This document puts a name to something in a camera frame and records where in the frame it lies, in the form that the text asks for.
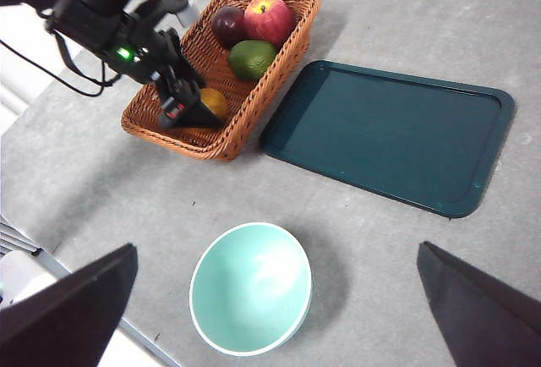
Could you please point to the mint green bowl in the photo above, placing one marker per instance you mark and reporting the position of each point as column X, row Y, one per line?
column 249, row 286

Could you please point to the pale grey left camera box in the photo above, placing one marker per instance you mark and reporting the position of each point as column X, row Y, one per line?
column 188, row 9

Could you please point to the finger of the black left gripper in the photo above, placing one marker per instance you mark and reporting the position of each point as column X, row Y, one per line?
column 185, row 62
column 192, row 115

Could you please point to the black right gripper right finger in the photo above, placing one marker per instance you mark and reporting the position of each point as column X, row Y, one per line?
column 486, row 320

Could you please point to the dark purple plum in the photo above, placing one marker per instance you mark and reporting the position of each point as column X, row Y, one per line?
column 228, row 24

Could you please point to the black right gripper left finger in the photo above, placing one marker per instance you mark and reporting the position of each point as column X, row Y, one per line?
column 63, row 324

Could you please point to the red apple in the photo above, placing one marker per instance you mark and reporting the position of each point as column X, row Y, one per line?
column 268, row 18

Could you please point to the yellow-brown kiwi fruit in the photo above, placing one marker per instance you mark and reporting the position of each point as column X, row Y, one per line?
column 215, row 102

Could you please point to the green avocado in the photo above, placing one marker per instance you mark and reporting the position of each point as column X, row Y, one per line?
column 251, row 60

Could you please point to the dark teal rectangular tray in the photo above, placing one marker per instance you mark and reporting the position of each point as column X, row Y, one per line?
column 393, row 134

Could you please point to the brown wicker basket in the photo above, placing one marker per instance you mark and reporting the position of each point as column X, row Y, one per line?
column 220, row 75

